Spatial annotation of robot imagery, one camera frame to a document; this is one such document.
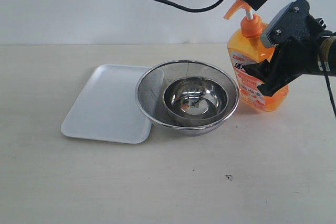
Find steel mesh colander basket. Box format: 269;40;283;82
135;60;239;136

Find orange dish soap pump bottle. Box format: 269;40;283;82
224;0;289;112

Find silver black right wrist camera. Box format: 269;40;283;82
260;0;310;48

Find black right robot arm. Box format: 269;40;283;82
244;15;335;97

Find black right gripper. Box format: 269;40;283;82
245;15;331;97

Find white rectangular tray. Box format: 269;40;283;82
60;64;152;144

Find small stainless steel bowl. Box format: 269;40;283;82
163;76;228;120

